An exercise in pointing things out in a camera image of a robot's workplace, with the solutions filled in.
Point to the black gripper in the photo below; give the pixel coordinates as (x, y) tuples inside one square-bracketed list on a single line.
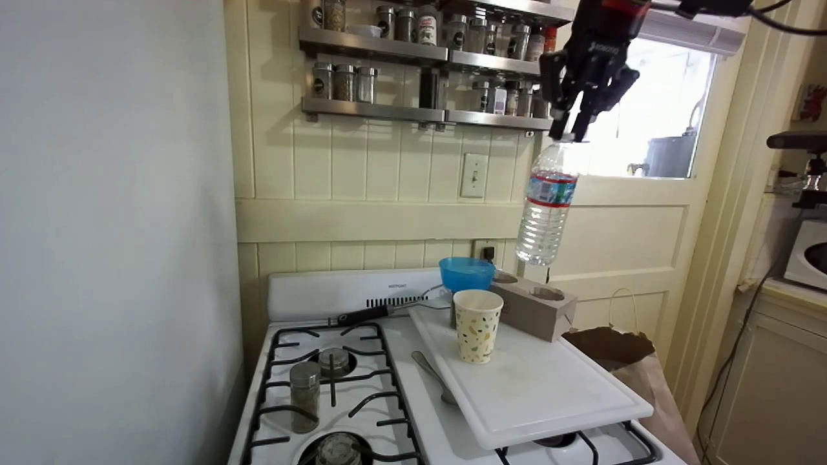
[(598, 39)]

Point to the clear plastic water bottle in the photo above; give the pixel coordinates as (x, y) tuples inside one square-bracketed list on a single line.
[(546, 216)]

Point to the blue translucent plastic cup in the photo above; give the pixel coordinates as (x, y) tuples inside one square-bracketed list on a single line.
[(466, 274)]

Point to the dotted white paper cup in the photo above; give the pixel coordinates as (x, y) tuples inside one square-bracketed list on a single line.
[(479, 325)]

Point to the glass spice jar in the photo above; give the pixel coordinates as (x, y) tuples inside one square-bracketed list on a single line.
[(426, 26), (479, 28), (320, 80), (344, 84), (457, 28), (368, 84), (525, 98), (519, 39), (499, 37), (327, 13), (407, 23), (505, 95), (385, 22), (484, 94)]

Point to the grey bucket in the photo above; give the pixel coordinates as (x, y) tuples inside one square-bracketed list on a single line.
[(669, 155)]

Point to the cream panelled door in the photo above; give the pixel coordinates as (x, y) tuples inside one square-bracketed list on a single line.
[(621, 240)]

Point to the black appliance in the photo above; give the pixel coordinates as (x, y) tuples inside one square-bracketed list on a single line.
[(804, 143)]

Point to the grey cardboard block with holes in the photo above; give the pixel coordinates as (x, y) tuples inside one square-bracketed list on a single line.
[(525, 314)]

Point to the white microwave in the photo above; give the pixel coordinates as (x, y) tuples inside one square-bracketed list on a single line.
[(808, 257)]

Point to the white plastic cutting board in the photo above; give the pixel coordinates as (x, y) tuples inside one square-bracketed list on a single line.
[(532, 387)]

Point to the white gas stove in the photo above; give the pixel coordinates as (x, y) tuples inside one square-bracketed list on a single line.
[(344, 297)]

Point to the brown paper bag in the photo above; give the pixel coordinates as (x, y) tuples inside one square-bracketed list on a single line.
[(663, 403)]

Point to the gas stove burner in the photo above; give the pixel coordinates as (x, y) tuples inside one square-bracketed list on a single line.
[(336, 449), (333, 360), (559, 439)]

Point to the cream cabinet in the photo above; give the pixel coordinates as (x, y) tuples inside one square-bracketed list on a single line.
[(775, 387)]

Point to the black stove grate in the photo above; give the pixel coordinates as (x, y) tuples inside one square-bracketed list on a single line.
[(332, 387), (642, 439)]

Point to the large white appliance side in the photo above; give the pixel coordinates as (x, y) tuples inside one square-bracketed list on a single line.
[(112, 232)]

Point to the black wall socket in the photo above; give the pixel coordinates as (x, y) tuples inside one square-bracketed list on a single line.
[(486, 254)]

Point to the metal wall spice rack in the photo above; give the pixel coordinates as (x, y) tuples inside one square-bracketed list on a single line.
[(379, 110)]

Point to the red wall decoration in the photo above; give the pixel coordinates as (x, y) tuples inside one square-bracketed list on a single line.
[(811, 105)]

